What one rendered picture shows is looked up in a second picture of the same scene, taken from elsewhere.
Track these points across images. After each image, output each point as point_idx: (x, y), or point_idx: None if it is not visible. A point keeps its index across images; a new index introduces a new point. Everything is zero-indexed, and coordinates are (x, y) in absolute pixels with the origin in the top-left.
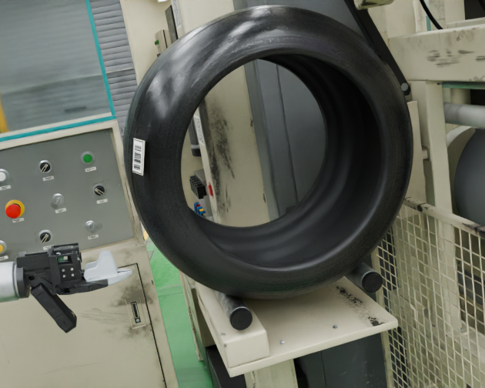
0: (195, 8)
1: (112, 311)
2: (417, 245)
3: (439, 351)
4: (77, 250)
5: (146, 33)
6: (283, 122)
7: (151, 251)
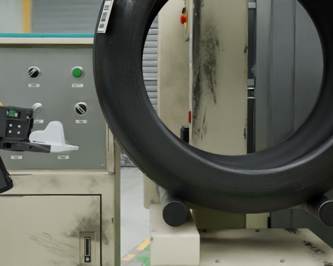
0: None
1: (62, 240)
2: None
3: None
4: (29, 113)
5: None
6: (291, 77)
7: (142, 262)
